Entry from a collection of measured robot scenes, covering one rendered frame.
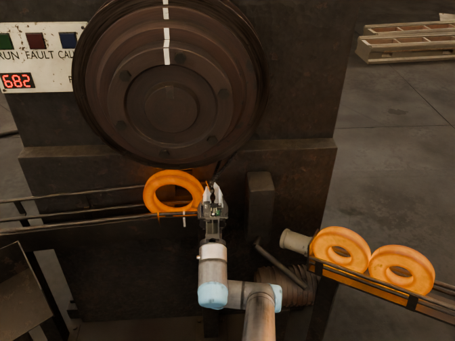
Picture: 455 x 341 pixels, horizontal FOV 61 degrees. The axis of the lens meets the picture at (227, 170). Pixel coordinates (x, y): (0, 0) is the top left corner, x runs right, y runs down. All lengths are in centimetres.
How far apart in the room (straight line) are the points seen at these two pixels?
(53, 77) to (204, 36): 46
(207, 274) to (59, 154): 57
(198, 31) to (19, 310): 86
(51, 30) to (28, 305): 72
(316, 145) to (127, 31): 65
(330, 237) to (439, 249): 128
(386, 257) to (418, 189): 162
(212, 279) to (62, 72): 67
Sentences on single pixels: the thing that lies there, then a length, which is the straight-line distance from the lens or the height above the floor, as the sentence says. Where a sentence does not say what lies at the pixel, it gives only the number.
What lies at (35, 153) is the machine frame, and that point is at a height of 87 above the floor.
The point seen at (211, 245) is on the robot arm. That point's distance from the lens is 103.
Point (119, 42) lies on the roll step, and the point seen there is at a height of 125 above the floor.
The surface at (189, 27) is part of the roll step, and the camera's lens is 87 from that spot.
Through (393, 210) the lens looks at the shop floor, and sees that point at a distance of 244.
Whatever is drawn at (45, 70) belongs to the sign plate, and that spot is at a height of 112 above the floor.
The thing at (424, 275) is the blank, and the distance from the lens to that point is 109.
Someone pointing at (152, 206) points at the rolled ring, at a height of 72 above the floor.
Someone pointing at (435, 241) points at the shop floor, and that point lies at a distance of 235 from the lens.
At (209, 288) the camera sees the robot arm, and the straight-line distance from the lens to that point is 100.
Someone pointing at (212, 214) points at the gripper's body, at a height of 80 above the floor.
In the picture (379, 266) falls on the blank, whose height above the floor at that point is 73.
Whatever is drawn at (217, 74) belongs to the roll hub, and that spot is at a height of 120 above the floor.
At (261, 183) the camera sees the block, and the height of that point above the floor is 80.
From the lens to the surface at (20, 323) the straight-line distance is 120.
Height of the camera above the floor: 153
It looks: 37 degrees down
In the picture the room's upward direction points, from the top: straight up
